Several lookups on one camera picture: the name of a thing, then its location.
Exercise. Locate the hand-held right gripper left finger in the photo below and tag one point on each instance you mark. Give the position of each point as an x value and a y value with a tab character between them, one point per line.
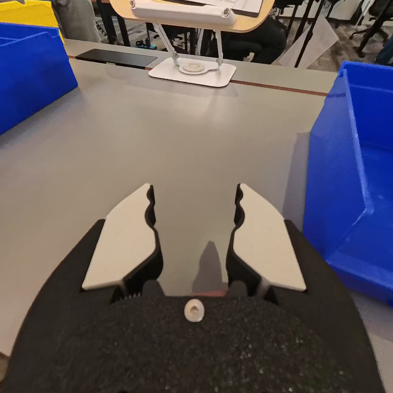
120	245

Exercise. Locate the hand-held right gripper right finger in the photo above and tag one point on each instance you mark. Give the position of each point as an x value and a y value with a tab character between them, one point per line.
269	249

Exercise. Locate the blue plastic bin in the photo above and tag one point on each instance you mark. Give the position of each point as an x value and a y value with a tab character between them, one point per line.
31	80
331	184

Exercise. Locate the white book stand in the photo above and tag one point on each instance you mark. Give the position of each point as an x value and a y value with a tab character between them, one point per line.
209	75

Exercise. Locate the black flat panel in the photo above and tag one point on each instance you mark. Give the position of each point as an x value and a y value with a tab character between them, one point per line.
116	58

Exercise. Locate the white angled panel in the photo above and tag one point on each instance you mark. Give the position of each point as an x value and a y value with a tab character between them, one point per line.
307	46

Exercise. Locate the printed instruction sheet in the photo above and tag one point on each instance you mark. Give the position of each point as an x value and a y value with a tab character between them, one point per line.
249	6

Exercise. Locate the yellow plastic bin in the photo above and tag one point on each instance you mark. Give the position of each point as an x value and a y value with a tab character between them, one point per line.
31	13

